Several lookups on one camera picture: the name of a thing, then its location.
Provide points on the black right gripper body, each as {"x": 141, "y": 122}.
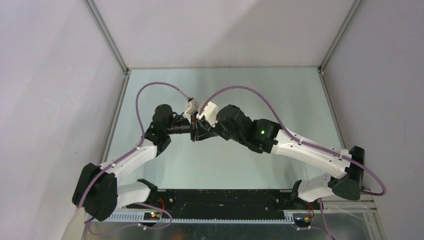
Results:
{"x": 219, "y": 130}

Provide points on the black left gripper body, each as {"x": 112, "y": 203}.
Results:
{"x": 194, "y": 131}

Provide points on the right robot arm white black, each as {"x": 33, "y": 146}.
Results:
{"x": 342, "y": 176}

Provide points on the grey cable duct strip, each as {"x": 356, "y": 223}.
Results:
{"x": 143, "y": 217}

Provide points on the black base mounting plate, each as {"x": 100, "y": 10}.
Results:
{"x": 228, "y": 204}

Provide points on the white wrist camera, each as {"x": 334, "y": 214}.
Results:
{"x": 191, "y": 109}
{"x": 209, "y": 114}

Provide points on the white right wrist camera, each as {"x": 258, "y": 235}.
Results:
{"x": 209, "y": 114}

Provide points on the aluminium frame corner post right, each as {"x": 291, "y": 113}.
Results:
{"x": 340, "y": 34}

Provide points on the aluminium frame corner post left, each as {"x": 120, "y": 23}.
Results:
{"x": 106, "y": 34}

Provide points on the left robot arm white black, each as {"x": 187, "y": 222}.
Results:
{"x": 98, "y": 190}

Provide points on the aluminium frame corner post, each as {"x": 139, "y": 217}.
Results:
{"x": 340, "y": 34}
{"x": 106, "y": 34}

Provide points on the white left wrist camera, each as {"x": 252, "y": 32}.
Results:
{"x": 191, "y": 109}

